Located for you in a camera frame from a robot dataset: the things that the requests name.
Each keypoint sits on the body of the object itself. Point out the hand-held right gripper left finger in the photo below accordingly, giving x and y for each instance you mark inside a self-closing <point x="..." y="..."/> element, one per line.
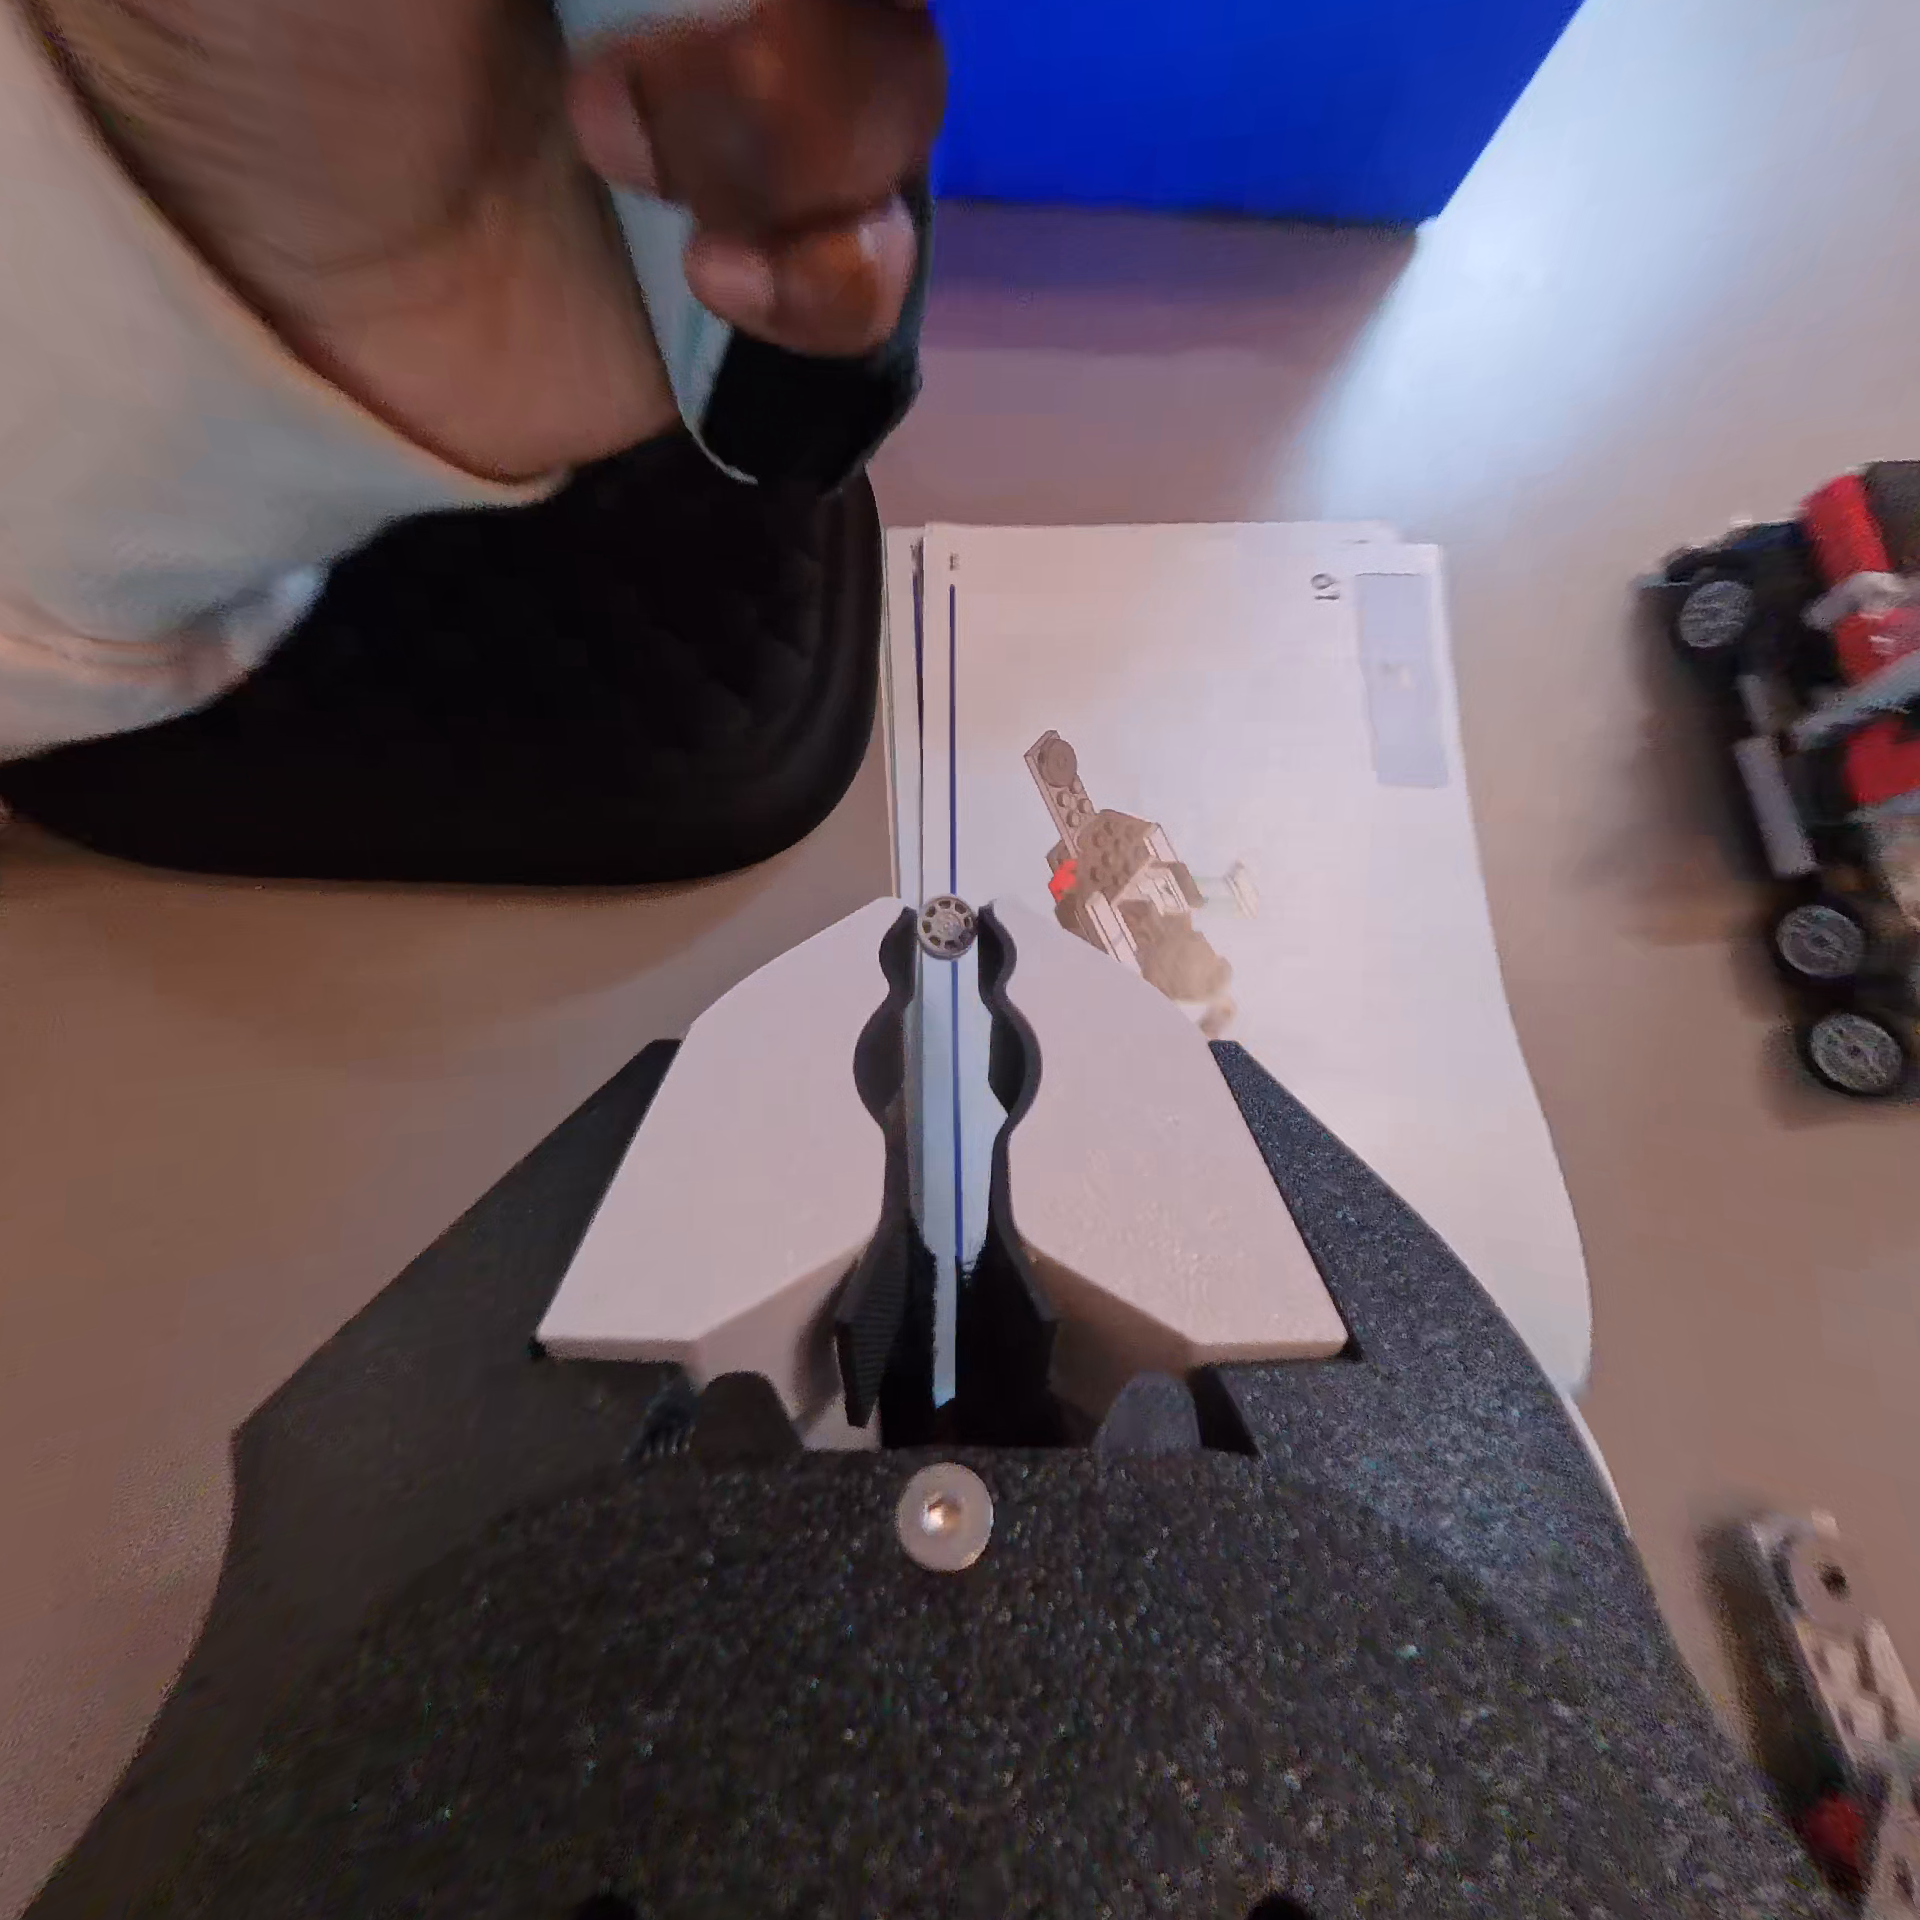
<point x="705" y="1184"/>

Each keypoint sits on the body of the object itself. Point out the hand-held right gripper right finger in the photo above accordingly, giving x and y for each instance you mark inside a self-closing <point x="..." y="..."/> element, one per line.
<point x="1154" y="1184"/>

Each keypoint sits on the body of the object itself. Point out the small round lego wheel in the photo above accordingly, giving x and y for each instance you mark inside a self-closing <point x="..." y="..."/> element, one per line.
<point x="950" y="926"/>

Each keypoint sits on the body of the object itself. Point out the lego instruction booklet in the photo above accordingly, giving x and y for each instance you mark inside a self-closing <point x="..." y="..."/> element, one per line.
<point x="1277" y="720"/>

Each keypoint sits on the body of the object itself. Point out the grey white lego assembly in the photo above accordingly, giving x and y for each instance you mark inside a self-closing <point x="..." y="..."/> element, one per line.
<point x="1823" y="1664"/>

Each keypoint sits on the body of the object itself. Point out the red black lego truck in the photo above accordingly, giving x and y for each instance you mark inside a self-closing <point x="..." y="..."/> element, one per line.
<point x="1853" y="662"/>

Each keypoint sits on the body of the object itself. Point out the person's left hand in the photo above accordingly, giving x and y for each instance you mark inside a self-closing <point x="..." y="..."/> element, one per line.
<point x="780" y="150"/>

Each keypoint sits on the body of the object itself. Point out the blue plastic bin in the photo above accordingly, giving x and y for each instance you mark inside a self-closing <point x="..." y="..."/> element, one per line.
<point x="1244" y="106"/>

